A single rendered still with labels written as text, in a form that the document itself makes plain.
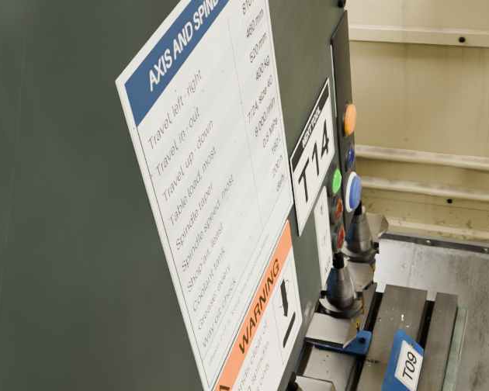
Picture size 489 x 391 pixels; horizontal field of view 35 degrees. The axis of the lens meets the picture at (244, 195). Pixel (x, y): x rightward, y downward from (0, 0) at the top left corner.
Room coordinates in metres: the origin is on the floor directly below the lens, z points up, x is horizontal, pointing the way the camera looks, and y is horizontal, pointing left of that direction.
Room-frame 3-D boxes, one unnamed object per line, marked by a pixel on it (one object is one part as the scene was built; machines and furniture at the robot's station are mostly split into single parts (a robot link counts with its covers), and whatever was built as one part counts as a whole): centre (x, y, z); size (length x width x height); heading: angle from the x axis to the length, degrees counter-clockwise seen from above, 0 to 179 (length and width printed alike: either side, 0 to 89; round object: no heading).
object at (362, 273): (0.79, -0.14, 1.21); 0.07 x 0.05 x 0.01; 64
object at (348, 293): (0.74, -0.11, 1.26); 0.04 x 0.04 x 0.07
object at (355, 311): (0.74, -0.11, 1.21); 0.06 x 0.06 x 0.03
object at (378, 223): (0.89, -0.18, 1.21); 0.07 x 0.05 x 0.01; 64
